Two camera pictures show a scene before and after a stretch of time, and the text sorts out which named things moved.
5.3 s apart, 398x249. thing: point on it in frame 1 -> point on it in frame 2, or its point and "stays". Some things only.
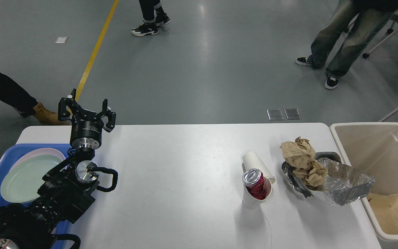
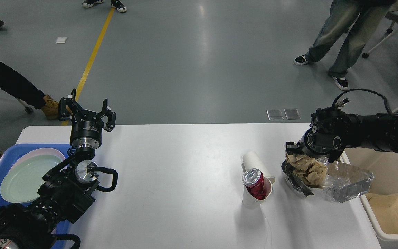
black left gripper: [85, 135] stays
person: [154, 15] -> [120, 7]
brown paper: [299, 154] stays
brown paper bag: [391, 213] stays
